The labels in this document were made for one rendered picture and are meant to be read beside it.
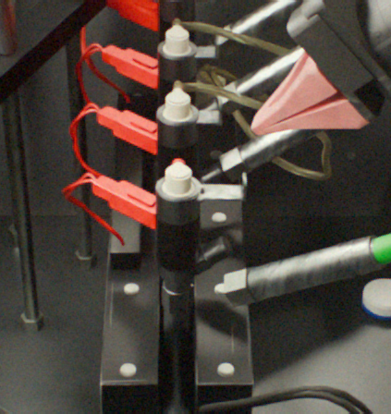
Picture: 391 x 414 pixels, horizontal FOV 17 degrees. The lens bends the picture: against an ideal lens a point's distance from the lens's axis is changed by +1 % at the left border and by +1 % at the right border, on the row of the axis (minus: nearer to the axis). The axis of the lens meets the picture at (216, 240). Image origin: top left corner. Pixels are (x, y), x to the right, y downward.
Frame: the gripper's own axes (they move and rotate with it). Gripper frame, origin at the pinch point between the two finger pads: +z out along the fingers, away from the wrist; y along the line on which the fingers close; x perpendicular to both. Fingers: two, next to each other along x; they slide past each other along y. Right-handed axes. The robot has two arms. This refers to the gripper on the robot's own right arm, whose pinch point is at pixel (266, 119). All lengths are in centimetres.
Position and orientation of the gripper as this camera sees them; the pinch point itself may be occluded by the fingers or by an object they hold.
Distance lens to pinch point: 74.3
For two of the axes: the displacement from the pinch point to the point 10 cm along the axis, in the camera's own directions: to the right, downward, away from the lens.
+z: -7.0, 4.2, 5.7
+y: -6.7, -6.6, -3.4
